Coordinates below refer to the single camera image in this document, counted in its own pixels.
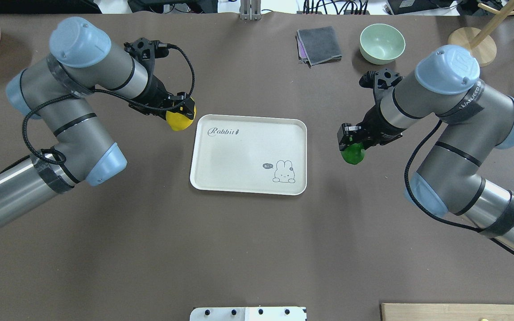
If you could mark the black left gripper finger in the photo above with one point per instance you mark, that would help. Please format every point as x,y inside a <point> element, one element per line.
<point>183,105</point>

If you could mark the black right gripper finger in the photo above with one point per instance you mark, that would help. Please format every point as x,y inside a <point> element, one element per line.
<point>346,135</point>

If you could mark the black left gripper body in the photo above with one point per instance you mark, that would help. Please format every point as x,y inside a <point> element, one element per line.
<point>156,94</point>

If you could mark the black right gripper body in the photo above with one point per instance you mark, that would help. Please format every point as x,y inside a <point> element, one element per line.
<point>376,121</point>

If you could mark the yellow lemon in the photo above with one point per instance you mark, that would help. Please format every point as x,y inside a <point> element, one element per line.
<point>179,122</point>

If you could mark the green lime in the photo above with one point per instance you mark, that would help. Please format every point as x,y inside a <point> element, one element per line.
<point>353,154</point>

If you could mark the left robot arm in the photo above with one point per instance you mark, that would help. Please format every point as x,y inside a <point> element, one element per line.
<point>67,142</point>

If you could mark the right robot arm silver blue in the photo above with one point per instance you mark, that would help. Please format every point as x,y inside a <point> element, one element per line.
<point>478,119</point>

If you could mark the cream rabbit tray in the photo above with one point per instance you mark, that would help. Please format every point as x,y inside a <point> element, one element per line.
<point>250,154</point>

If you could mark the green bowl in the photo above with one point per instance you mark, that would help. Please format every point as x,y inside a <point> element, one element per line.
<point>381,44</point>

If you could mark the grey folded cloth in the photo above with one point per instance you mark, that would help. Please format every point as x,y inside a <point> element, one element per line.
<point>317,46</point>

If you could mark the wooden mug tree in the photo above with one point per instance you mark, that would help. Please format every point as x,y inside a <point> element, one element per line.
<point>479,42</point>

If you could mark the wooden cutting board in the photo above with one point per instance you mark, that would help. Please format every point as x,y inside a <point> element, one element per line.
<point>446,312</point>

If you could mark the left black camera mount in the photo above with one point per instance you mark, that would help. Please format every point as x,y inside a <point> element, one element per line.
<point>146,51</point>

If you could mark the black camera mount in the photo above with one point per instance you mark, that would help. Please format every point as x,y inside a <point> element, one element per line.
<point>382,82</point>
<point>146,51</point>

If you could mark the aluminium frame post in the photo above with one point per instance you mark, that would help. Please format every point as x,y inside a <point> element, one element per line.
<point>250,10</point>

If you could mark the white pole base plate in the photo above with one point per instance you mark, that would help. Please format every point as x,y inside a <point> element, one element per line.
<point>257,313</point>

